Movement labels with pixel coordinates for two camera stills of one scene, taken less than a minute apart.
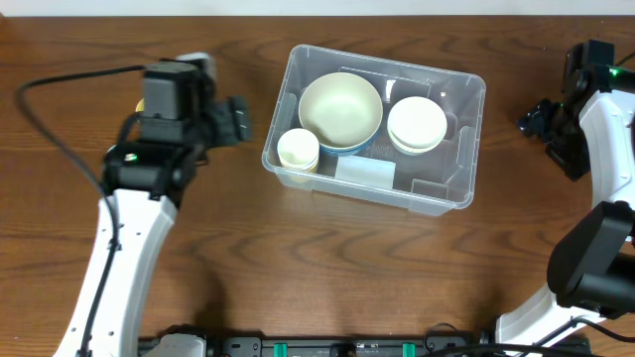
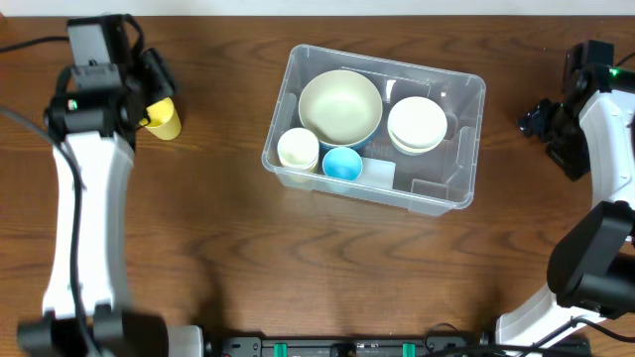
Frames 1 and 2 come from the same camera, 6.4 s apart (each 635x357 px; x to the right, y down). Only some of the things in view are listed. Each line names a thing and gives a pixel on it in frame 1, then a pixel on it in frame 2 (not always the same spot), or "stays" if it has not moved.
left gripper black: [238, 119] -> [153, 79]
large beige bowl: [341, 110] stays
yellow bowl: [413, 152] stays
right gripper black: [538, 121] stays
